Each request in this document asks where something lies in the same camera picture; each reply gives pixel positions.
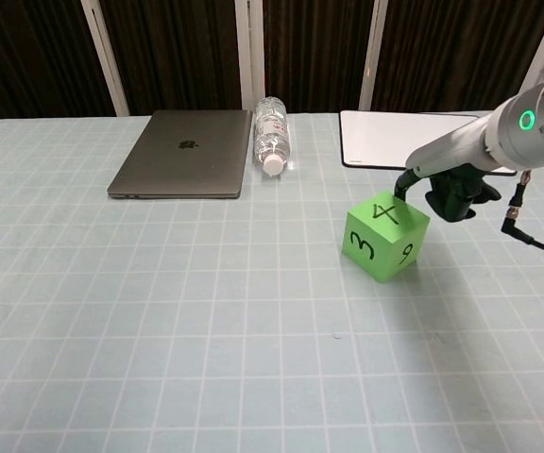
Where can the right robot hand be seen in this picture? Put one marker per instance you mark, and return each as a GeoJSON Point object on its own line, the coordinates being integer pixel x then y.
{"type": "Point", "coordinates": [451, 146]}

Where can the green cube with black numbers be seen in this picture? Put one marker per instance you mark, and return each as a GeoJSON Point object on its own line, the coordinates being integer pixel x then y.
{"type": "Point", "coordinates": [371, 255]}

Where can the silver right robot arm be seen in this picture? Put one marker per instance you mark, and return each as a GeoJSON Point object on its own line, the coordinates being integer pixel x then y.
{"type": "Point", "coordinates": [532, 127]}

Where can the white board with black rim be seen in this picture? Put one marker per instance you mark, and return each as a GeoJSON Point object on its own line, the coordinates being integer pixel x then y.
{"type": "Point", "coordinates": [380, 137]}

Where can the clear plastic water bottle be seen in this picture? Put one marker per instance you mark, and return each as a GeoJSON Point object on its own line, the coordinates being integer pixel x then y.
{"type": "Point", "coordinates": [271, 127]}

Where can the grey closed laptop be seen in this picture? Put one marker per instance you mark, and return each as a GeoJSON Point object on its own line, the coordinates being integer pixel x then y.
{"type": "Point", "coordinates": [182, 160]}

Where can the dark ribbed curtain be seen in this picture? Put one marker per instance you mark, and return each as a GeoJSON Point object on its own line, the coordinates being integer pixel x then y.
{"type": "Point", "coordinates": [182, 47]}

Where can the pale blue checked tablecloth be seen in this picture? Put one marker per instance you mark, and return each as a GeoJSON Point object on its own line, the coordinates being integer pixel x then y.
{"type": "Point", "coordinates": [206, 307]}

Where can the white upright frame post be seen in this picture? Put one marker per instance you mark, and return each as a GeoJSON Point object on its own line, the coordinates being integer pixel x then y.
{"type": "Point", "coordinates": [250, 52]}
{"type": "Point", "coordinates": [372, 56]}

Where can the white slanted frame post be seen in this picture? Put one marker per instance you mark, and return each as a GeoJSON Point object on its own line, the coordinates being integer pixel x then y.
{"type": "Point", "coordinates": [107, 61]}
{"type": "Point", "coordinates": [536, 52]}

